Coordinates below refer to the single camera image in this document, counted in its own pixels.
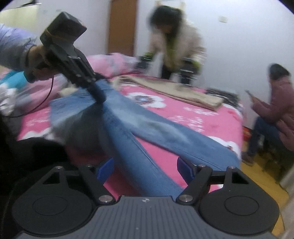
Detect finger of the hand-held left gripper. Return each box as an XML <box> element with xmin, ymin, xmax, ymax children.
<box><xmin>84</xmin><ymin>75</ymin><xmax>107</xmax><ymax>105</ymax></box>

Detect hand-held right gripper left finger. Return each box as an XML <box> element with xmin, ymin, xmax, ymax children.
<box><xmin>42</xmin><ymin>157</ymin><xmax>117</xmax><ymax>205</ymax></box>

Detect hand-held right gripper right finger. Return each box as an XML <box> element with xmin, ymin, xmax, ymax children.
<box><xmin>176</xmin><ymin>157</ymin><xmax>250</xmax><ymax>205</ymax></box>

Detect blue jeans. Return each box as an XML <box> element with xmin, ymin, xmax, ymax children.
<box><xmin>47</xmin><ymin>79</ymin><xmax>240</xmax><ymax>198</ymax></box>

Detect person's left hand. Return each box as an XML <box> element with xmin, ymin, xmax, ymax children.
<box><xmin>25</xmin><ymin>44</ymin><xmax>62</xmax><ymax>82</ymax></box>

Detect pink grey quilt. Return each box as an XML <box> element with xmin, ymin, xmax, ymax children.
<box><xmin>0</xmin><ymin>53</ymin><xmax>138</xmax><ymax>115</ymax></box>

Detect pink floral bed sheet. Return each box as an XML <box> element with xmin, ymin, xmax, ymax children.
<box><xmin>17</xmin><ymin>76</ymin><xmax>244</xmax><ymax>198</ymax></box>

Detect wooden door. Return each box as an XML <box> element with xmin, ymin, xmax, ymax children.
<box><xmin>108</xmin><ymin>0</ymin><xmax>138</xmax><ymax>57</ymax></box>

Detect beige pants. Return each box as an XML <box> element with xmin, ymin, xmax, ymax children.
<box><xmin>119</xmin><ymin>75</ymin><xmax>224</xmax><ymax>111</ymax></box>

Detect person's dark clothing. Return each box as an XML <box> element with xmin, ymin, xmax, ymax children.
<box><xmin>0</xmin><ymin>115</ymin><xmax>76</xmax><ymax>239</ymax></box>

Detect striped dark cloth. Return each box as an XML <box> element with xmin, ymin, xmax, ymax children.
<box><xmin>205</xmin><ymin>87</ymin><xmax>241</xmax><ymax>107</ymax></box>

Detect dark stool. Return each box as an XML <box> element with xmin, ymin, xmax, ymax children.
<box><xmin>262</xmin><ymin>135</ymin><xmax>288</xmax><ymax>176</ymax></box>

